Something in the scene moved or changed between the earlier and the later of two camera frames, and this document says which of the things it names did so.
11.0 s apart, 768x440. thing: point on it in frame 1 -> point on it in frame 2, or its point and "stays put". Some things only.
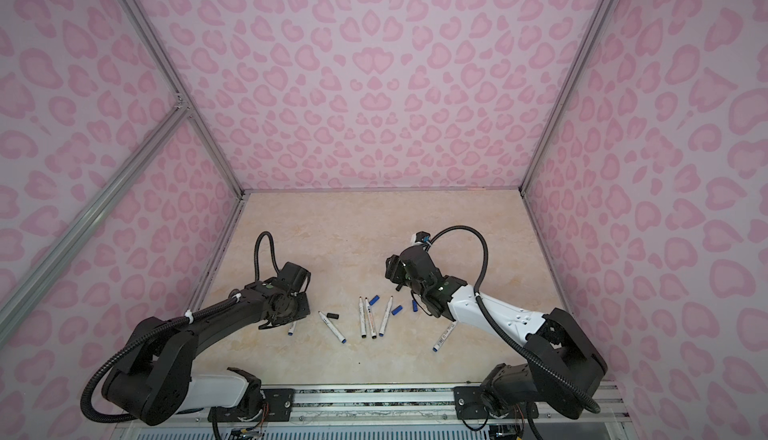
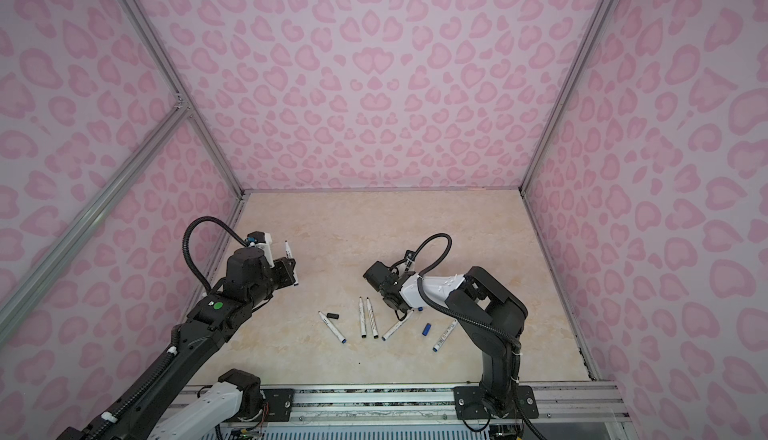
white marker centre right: [370, 320] stays put
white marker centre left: [362, 319] stays put
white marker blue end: [332, 328] stays put
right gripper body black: [416, 286] -> [387, 295]
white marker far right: [438, 344] stays put
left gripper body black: [300, 308] -> [262, 292]
